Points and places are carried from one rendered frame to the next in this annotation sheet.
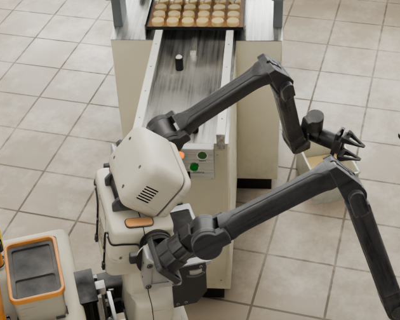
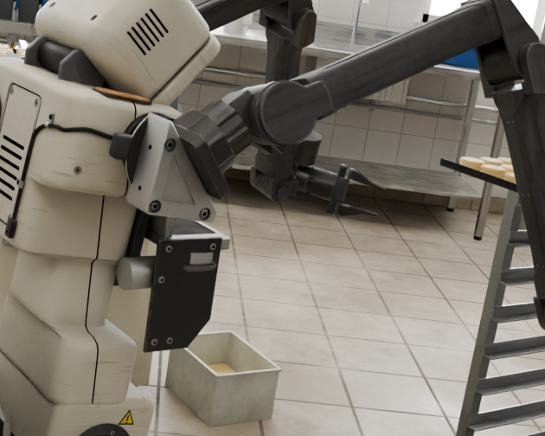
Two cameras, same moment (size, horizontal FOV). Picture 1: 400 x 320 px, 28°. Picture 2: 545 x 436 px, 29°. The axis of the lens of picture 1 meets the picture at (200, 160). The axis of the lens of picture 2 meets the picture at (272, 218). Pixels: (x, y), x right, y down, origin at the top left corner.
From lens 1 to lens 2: 136 cm
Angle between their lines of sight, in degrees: 33
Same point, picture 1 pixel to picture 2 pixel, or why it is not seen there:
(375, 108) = (259, 328)
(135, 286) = (64, 301)
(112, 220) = (66, 85)
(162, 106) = not seen: hidden behind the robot
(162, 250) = (194, 119)
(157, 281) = (171, 199)
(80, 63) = not seen: outside the picture
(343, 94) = not seen: hidden behind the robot
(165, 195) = (178, 46)
